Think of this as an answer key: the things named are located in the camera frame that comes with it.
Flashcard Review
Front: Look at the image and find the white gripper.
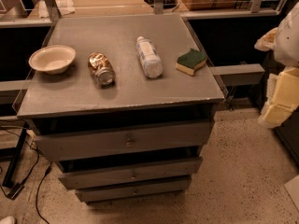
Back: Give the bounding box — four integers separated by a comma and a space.
258, 67, 299, 129

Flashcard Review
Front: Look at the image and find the grey top drawer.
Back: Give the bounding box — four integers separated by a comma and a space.
36, 119, 212, 161

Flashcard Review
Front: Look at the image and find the grey drawer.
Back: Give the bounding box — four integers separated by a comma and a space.
36, 119, 212, 161
58, 157, 203, 189
75, 175, 192, 203

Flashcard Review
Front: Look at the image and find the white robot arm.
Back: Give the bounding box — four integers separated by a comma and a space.
254, 3, 299, 129

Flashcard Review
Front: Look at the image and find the grey bottom drawer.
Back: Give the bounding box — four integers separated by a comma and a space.
75, 175, 192, 203

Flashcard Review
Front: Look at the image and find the grey drawer cabinet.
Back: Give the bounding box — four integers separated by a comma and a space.
17, 13, 226, 203

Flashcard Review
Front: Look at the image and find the grey middle drawer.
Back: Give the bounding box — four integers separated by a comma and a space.
58, 157, 203, 189

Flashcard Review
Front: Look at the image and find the white board floor right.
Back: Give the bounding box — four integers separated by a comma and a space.
284, 175, 299, 210

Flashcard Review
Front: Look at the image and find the green yellow sponge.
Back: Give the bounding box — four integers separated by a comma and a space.
176, 49, 207, 76

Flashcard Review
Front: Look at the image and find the clear plastic bottle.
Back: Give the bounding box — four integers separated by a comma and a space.
136, 36, 163, 78

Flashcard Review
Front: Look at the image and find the gold metallic can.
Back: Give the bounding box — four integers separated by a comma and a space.
88, 52, 116, 86

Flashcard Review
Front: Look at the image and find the white paper bowl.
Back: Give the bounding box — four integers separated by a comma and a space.
29, 45, 76, 75

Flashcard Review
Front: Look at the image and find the white crumpled cloth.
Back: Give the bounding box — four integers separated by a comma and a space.
38, 0, 75, 18

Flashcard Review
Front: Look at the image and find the black metal stand leg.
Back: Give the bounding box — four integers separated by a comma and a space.
1, 126, 26, 200

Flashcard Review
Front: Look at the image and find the white object floor corner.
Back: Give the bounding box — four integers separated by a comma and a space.
0, 216, 16, 224

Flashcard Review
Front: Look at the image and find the grey metal rail right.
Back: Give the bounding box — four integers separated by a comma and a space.
210, 63, 264, 86

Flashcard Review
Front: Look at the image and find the black cable coil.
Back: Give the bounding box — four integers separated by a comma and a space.
137, 0, 181, 11

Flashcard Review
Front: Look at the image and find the black floor cable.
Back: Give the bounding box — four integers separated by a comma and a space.
0, 126, 53, 224

